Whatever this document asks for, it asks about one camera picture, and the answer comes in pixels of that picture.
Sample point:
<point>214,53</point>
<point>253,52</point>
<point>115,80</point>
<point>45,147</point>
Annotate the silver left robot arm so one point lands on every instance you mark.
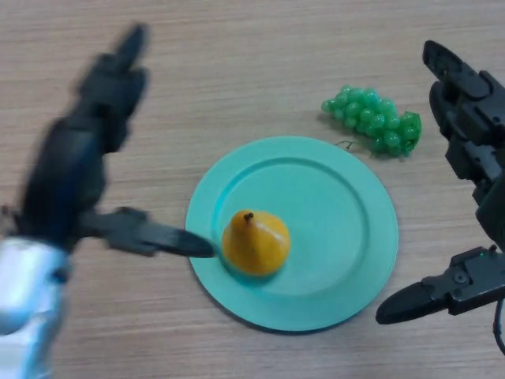
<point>27,300</point>

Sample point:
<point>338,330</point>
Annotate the green round plate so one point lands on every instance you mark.
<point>335,237</point>

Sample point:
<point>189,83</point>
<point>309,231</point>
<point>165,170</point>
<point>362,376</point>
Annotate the yellow pear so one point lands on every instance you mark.
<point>256,245</point>

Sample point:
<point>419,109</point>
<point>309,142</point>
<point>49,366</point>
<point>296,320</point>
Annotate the green grape bunch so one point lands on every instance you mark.
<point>371,116</point>

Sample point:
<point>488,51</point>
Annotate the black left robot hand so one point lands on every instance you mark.
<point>67,177</point>

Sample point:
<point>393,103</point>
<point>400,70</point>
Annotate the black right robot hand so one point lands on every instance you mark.
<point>473,118</point>

